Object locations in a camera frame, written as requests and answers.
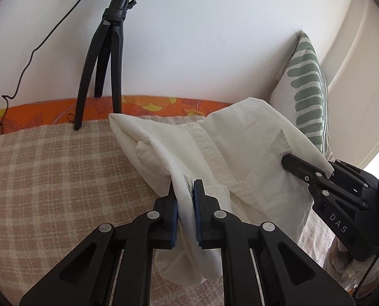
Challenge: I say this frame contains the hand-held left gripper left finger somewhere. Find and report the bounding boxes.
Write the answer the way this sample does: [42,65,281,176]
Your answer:
[19,182,179,306]

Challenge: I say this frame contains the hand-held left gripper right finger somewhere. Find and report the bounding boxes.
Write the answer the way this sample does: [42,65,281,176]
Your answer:
[193,180,354,306]

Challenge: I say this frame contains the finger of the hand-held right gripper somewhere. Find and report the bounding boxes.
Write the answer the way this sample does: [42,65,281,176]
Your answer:
[281,154,372,211]
[331,159,379,196]

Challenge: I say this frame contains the white shirt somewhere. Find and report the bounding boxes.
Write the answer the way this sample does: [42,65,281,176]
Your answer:
[108,96,333,289]

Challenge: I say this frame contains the person's right hand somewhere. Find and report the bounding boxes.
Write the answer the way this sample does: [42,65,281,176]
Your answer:
[324,239,360,276]

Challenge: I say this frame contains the green patterned white pillow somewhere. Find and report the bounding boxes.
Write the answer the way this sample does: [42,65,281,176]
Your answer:
[269,31,332,160]

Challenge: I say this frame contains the beige plaid blanket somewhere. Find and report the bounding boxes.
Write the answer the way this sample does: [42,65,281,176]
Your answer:
[0,115,337,306]

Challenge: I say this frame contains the orange floral bed sheet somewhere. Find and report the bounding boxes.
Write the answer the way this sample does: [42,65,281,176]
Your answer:
[0,95,238,139]

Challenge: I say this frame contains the black tabletop tripod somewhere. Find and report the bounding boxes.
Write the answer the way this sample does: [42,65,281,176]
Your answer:
[74,0,137,131]

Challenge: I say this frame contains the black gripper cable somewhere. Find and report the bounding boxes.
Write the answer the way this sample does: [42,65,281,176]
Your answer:
[357,255,379,298]

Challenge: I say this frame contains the black ring light cable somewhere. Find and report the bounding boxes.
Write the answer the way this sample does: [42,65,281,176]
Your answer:
[0,0,101,134]

